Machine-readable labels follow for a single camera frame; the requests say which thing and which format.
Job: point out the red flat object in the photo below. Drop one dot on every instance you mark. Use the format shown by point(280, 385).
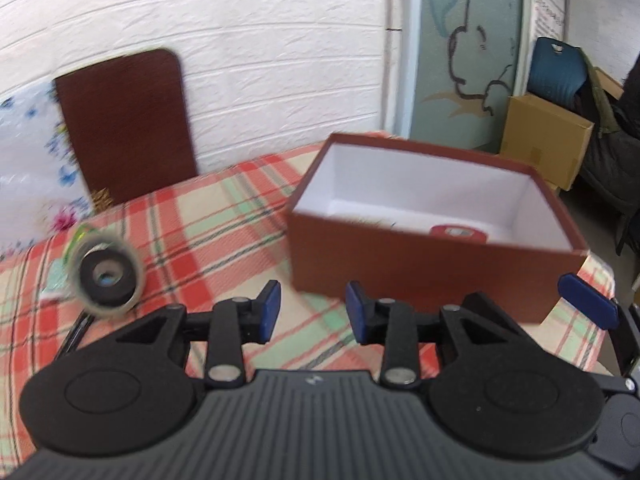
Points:
point(457, 234)

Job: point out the black tape roll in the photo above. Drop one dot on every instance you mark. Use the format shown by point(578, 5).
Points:
point(105, 275)

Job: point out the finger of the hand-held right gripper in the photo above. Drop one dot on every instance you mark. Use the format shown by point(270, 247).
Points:
point(587, 302)

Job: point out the dark jacket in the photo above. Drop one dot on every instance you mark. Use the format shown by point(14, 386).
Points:
point(612, 160)

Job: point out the brown box with white interior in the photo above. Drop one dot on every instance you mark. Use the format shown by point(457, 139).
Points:
point(435, 270)

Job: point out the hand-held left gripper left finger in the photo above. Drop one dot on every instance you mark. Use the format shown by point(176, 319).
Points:
point(270, 310)

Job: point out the white floral cloth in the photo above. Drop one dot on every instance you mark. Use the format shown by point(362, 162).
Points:
point(30, 170)

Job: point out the red plaid blanket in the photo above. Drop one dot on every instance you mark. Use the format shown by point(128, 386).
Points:
point(210, 220)

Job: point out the cartoon wall panel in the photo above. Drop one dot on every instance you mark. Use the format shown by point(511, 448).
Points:
point(465, 35)

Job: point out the cardboard box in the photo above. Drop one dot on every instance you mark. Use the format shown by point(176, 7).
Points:
point(542, 140)

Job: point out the blue chair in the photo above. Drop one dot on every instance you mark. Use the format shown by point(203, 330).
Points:
point(552, 72)

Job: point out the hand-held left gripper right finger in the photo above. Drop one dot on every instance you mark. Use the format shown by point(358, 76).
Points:
point(356, 310)

